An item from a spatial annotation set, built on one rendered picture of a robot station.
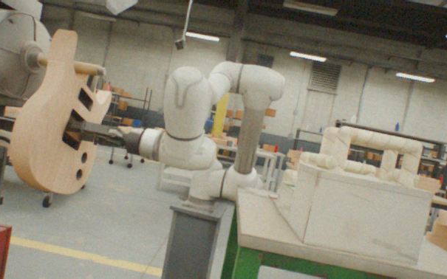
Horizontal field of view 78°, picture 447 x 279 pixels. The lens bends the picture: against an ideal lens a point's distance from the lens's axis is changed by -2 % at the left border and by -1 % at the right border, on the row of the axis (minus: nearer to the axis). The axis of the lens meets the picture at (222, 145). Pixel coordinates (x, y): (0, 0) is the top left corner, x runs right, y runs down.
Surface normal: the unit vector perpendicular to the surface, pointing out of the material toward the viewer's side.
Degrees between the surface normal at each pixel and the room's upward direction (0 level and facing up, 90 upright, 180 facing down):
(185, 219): 90
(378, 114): 90
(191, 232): 90
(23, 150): 97
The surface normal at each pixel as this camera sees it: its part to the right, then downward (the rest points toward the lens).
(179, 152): -0.11, 0.54
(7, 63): 0.95, 0.26
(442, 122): -0.04, 0.04
